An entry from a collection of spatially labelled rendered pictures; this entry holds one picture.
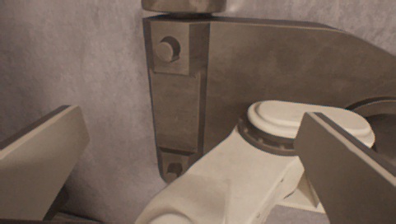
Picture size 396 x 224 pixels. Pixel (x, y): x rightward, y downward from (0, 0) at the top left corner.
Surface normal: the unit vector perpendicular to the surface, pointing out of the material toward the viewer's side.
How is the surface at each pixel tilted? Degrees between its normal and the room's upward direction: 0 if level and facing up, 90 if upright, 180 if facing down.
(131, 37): 0
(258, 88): 0
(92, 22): 0
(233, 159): 90
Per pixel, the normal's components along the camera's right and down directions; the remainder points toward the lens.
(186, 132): -0.21, 0.50
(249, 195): 0.03, -0.86
